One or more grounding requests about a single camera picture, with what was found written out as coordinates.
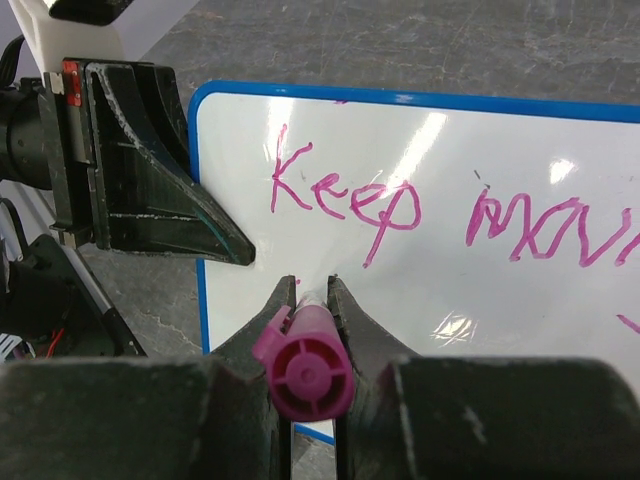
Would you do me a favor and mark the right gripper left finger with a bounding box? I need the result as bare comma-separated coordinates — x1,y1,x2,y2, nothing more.
1,276,296,479

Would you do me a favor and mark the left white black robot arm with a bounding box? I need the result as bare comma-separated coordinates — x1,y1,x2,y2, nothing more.
1,39,255,359

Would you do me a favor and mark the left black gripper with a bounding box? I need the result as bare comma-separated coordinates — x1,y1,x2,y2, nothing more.
42,58,256,266

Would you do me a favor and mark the blue framed whiteboard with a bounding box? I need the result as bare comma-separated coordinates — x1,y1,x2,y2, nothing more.
186,79,640,447

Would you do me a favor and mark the magenta marker cap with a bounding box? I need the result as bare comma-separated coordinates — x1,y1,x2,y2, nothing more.
252,301,355,422

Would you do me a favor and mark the white marker pen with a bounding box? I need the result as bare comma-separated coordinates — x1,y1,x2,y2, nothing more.
297,291,327,309

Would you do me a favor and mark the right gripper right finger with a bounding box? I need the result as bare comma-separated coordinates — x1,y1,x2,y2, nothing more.
327,276,639,479

